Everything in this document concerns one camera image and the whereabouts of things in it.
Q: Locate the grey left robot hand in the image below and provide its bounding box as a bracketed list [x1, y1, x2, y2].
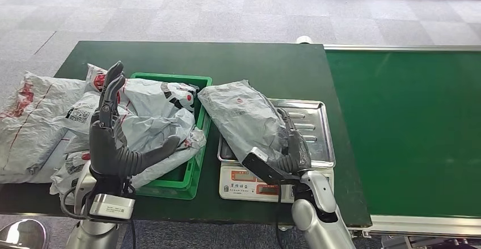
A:
[88, 61, 181, 179]

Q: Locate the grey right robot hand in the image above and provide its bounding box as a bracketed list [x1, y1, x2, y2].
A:
[268, 108, 313, 175]

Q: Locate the grey red-logo parcel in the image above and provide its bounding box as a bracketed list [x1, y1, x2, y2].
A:
[49, 126, 206, 203]

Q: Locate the white parcel black-white pattern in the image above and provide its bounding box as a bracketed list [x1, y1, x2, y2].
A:
[52, 64, 198, 154]

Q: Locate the plain grey wrinkled parcel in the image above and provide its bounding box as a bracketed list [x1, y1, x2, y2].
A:
[197, 80, 298, 166]

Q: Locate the flat white QR-code parcel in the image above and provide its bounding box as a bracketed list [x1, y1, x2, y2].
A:
[28, 130, 76, 185]

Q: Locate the large grey red-print parcel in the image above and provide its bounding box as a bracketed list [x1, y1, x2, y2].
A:
[0, 71, 88, 184]

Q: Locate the green conveyor belt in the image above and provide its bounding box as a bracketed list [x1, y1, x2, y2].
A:
[326, 50, 481, 218]

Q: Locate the white electronic scale body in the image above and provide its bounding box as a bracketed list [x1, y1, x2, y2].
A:
[219, 162, 335, 204]

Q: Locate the green plastic crate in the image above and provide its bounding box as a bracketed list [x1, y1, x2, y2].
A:
[129, 73, 213, 201]

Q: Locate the shiny chrome dome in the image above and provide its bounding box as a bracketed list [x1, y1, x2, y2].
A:
[0, 219, 49, 249]

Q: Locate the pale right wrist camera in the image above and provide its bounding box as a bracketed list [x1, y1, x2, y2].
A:
[241, 146, 301, 186]

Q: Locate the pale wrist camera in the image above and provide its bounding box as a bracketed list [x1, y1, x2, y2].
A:
[88, 193, 136, 221]
[241, 146, 301, 186]

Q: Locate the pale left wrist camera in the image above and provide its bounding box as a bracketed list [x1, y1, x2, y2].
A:
[88, 193, 136, 221]

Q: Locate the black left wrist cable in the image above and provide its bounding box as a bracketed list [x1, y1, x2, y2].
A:
[60, 186, 93, 221]

